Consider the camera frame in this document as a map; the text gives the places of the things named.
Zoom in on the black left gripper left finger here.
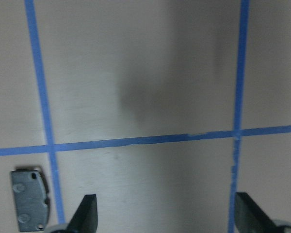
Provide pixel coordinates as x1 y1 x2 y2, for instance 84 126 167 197
65 194 98 233

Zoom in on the black brake pad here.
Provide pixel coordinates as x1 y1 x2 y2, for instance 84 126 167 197
10 169 49 233

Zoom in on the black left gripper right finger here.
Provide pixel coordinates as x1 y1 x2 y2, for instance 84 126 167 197
234 192 276 233

